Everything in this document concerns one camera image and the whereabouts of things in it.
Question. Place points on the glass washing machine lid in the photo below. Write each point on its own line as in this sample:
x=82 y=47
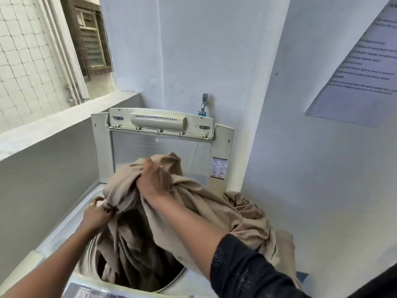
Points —
x=130 y=152

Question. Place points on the printed white paper sheet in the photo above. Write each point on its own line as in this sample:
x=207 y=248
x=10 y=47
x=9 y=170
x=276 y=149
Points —
x=356 y=89

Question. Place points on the dark blue flat piece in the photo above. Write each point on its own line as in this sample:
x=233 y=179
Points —
x=302 y=277

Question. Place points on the person's left forearm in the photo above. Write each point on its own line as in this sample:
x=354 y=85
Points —
x=49 y=266

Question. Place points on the safety net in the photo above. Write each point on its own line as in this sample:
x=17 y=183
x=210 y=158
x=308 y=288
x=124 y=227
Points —
x=18 y=58

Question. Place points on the metal wall tap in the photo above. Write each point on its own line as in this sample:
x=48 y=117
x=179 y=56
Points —
x=204 y=100

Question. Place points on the person's right forearm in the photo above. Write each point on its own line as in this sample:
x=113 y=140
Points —
x=189 y=232

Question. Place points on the brown louvred window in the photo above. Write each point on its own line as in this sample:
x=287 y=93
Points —
x=90 y=43

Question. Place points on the white drain pipes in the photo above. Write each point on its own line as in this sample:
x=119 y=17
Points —
x=65 y=58

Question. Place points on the person's left hand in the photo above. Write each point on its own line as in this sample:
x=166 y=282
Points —
x=96 y=215

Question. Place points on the beige clothes sheet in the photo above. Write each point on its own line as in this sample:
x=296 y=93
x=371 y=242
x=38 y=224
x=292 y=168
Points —
x=198 y=207

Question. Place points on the person's right hand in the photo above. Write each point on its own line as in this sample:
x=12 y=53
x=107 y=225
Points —
x=155 y=181

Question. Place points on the white top-load washing machine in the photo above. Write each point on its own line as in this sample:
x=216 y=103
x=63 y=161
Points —
x=62 y=226

